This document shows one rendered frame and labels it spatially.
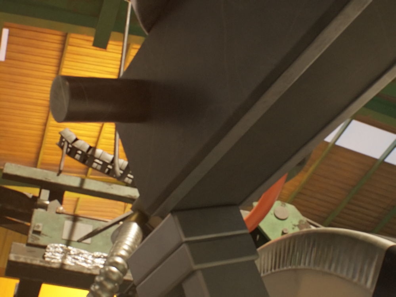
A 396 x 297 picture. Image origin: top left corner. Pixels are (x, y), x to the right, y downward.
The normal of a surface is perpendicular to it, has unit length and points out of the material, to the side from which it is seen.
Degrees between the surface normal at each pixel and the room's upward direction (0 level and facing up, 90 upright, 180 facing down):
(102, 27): 180
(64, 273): 180
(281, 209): 90
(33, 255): 90
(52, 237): 90
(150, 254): 115
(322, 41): 156
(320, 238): 91
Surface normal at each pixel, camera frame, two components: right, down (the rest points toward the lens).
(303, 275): -0.95, -0.22
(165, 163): -0.80, 0.03
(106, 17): 0.00, 0.75
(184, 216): 0.49, -0.55
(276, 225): 0.15, -0.65
